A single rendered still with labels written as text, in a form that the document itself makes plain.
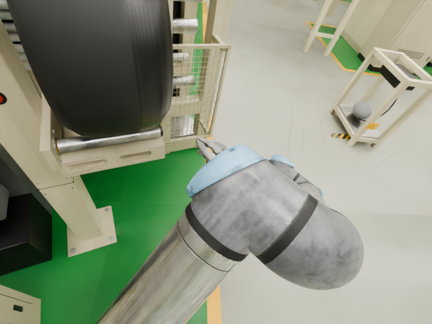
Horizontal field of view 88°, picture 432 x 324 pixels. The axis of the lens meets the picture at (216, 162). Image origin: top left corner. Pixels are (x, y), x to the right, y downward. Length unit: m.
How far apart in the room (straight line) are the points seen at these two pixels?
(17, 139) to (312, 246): 0.89
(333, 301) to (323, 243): 1.55
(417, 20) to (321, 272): 4.64
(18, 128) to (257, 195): 0.80
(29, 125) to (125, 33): 0.49
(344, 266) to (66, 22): 0.59
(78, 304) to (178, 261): 1.29
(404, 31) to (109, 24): 4.54
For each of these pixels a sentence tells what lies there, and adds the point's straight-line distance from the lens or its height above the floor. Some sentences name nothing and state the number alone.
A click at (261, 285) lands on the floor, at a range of 1.64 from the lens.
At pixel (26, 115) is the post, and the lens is 0.89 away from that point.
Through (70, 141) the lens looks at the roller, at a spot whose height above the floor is 0.92.
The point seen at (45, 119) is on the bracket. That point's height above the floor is 0.95.
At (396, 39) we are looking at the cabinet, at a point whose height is 0.53.
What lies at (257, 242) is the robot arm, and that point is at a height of 1.25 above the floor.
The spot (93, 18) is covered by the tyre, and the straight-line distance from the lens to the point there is 0.55.
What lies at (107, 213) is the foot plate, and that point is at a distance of 1.73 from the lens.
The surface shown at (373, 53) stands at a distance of 2.91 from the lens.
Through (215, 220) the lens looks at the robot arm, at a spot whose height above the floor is 1.25.
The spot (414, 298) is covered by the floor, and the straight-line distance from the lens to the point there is 2.25.
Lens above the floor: 1.52
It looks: 50 degrees down
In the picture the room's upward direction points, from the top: 16 degrees clockwise
